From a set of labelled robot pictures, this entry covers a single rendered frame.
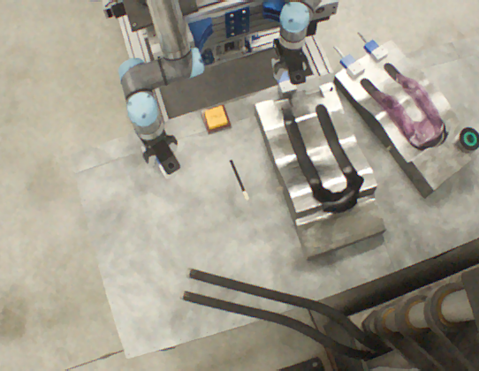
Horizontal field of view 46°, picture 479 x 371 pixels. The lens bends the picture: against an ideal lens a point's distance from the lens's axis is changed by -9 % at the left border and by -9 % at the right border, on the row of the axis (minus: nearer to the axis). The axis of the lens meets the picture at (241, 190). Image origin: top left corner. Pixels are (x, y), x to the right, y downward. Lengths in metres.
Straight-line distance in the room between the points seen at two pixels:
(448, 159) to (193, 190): 0.82
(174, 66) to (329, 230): 0.68
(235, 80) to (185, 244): 1.03
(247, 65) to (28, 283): 1.42
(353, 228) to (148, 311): 0.67
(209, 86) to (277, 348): 1.18
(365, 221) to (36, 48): 2.04
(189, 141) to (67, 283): 1.09
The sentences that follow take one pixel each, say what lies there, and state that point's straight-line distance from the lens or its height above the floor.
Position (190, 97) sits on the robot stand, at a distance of 2.67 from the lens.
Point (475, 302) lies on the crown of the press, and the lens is 0.87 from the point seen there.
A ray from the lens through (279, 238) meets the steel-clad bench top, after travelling 1.88.
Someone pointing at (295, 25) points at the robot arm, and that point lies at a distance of 1.61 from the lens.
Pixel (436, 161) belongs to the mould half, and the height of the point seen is 0.91.
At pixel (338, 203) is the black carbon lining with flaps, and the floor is 0.87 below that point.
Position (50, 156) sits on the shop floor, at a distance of 2.95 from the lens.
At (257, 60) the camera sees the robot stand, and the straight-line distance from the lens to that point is 2.74.
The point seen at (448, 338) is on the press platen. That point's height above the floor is 1.54.
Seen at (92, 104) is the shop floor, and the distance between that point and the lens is 2.98.
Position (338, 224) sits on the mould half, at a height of 0.86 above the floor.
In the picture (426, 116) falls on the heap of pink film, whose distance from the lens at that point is 1.98.
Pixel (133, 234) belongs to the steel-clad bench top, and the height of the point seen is 0.80.
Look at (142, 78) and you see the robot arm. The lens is 1.56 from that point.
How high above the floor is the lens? 2.65
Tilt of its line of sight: 75 degrees down
